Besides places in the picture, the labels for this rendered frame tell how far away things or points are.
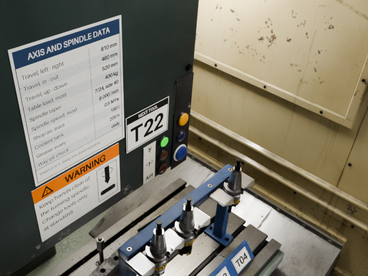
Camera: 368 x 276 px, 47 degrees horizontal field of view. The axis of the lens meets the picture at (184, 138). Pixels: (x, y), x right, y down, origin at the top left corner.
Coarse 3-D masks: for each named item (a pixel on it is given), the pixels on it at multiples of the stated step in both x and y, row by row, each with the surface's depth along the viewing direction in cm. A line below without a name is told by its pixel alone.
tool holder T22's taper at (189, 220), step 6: (186, 210) 109; (192, 210) 109; (186, 216) 109; (192, 216) 110; (180, 222) 112; (186, 222) 110; (192, 222) 111; (180, 228) 112; (186, 228) 111; (192, 228) 112
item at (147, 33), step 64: (0, 0) 42; (64, 0) 47; (128, 0) 55; (192, 0) 64; (0, 64) 45; (128, 64) 60; (192, 64) 72; (0, 128) 48; (0, 192) 53; (128, 192) 75; (0, 256) 58
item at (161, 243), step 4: (152, 236) 103; (156, 236) 102; (160, 236) 102; (164, 236) 103; (152, 240) 103; (156, 240) 102; (160, 240) 102; (164, 240) 104; (152, 244) 104; (156, 244) 103; (160, 244) 103; (164, 244) 104; (152, 248) 104; (156, 248) 104; (160, 248) 104; (164, 248) 105; (152, 252) 105; (156, 252) 104; (160, 252) 104; (164, 252) 105
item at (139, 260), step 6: (138, 252) 107; (132, 258) 105; (138, 258) 105; (144, 258) 105; (126, 264) 104; (132, 264) 104; (138, 264) 104; (144, 264) 104; (150, 264) 104; (156, 264) 104; (132, 270) 103; (138, 270) 102; (144, 270) 103; (150, 270) 103
